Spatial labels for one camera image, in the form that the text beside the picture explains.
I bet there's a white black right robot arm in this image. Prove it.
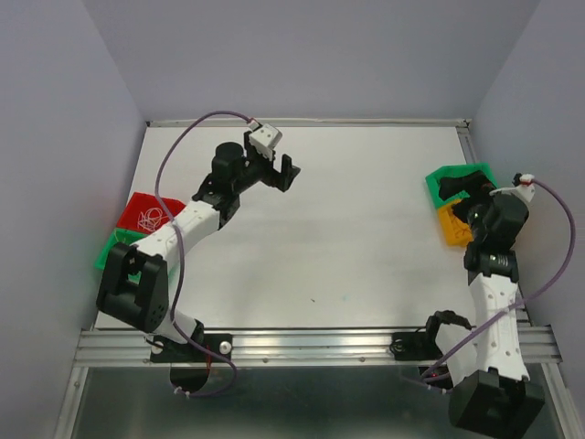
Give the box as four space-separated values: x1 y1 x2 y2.
420 171 545 438

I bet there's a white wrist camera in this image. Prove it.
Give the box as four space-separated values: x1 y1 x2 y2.
248 119 282 161
490 173 536 205

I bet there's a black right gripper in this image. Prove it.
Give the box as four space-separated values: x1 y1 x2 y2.
439 168 499 241

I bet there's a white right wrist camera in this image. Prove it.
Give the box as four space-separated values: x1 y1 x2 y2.
490 173 536 205

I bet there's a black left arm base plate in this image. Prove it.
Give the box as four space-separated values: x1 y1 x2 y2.
145 331 234 365

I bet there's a green plastic bin left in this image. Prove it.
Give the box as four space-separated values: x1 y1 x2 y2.
95 225 174 271

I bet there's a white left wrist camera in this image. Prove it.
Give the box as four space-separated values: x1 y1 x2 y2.
248 119 282 161

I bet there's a yellow plastic bin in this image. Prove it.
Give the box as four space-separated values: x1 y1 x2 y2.
437 198 473 247

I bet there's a green plastic bin right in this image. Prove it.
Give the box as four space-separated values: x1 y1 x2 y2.
425 163 497 209

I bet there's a red plastic bin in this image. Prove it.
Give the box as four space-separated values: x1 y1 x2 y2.
116 192 169 233

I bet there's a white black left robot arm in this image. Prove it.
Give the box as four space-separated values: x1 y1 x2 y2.
96 123 301 360

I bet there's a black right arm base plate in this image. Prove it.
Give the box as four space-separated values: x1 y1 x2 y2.
388 310 456 361

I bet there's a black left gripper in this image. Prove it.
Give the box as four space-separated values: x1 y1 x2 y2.
232 132 299 195

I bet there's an aluminium table frame rail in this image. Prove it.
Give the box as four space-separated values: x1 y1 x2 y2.
49 118 585 439

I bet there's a green plastic bin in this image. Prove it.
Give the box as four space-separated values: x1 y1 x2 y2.
95 225 174 271
425 163 497 209

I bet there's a white thin cable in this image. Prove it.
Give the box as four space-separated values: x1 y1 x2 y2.
136 208 165 230

